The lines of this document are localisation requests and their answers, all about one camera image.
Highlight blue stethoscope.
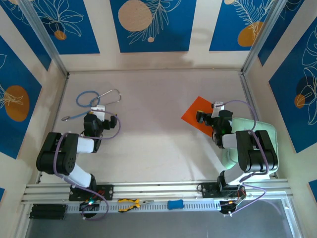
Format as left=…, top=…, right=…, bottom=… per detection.
left=61, top=88, right=122, bottom=122

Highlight blue bone-shaped block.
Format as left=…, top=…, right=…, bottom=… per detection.
left=167, top=199, right=184, bottom=210

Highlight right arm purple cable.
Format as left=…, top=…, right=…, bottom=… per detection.
left=214, top=100, right=270, bottom=215

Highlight yellow-handled pliers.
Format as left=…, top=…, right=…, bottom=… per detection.
left=117, top=198, right=155, bottom=213

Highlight small electronics board with wires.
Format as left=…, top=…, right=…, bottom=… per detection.
left=219, top=190, right=248, bottom=218
left=79, top=199, right=100, bottom=220

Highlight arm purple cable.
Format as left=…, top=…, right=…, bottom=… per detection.
left=214, top=100, right=270, bottom=215
left=53, top=113, right=122, bottom=222

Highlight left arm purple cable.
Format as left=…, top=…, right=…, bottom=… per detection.
left=53, top=113, right=122, bottom=222

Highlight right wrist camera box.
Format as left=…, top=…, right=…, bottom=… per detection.
left=213, top=101, right=225, bottom=118

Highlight orange paper sheet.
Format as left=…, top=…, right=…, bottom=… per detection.
left=180, top=96, right=218, bottom=137

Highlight slotted grey cable duct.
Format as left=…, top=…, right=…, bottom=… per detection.
left=66, top=199, right=223, bottom=214

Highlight black ribbed block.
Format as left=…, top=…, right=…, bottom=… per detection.
left=29, top=203, right=68, bottom=220

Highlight aluminium frame post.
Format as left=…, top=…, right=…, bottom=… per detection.
left=241, top=0, right=288, bottom=76
left=17, top=0, right=70, bottom=78

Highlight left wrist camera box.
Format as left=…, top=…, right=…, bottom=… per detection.
left=90, top=105, right=106, bottom=122

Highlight mint green cushion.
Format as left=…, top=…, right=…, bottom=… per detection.
left=221, top=117, right=279, bottom=174

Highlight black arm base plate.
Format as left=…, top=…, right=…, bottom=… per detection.
left=201, top=182, right=247, bottom=199
left=68, top=183, right=114, bottom=201

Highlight aluminium rail frame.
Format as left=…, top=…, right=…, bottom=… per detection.
left=21, top=178, right=294, bottom=204

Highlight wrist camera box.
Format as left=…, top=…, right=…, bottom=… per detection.
left=90, top=105, right=106, bottom=122
left=213, top=101, right=225, bottom=118

